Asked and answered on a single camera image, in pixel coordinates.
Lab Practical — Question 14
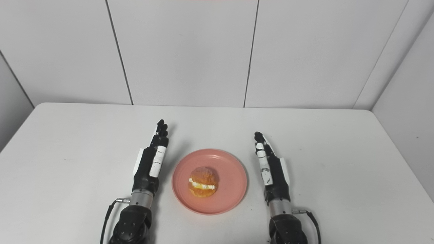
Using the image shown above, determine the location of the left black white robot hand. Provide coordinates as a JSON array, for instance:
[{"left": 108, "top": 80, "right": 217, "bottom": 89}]
[{"left": 132, "top": 119, "right": 169, "bottom": 198}]

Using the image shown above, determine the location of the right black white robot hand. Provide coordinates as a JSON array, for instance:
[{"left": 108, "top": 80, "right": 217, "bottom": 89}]
[{"left": 254, "top": 131, "right": 291, "bottom": 206}]

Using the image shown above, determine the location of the pink round plate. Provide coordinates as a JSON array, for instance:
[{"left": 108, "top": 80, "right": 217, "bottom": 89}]
[{"left": 171, "top": 148, "right": 248, "bottom": 216}]

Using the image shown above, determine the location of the cream puff pastry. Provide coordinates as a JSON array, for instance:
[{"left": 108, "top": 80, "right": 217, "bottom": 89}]
[{"left": 188, "top": 166, "right": 219, "bottom": 199}]

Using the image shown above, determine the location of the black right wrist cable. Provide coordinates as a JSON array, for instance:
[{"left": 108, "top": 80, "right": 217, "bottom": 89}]
[{"left": 292, "top": 209, "right": 322, "bottom": 244}]

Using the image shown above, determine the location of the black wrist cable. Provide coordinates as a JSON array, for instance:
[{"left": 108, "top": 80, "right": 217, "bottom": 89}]
[
  {"left": 292, "top": 209, "right": 322, "bottom": 244},
  {"left": 100, "top": 199, "right": 131, "bottom": 244}
]

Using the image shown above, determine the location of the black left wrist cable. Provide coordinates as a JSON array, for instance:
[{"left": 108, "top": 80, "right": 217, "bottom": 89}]
[{"left": 100, "top": 199, "right": 131, "bottom": 244}]

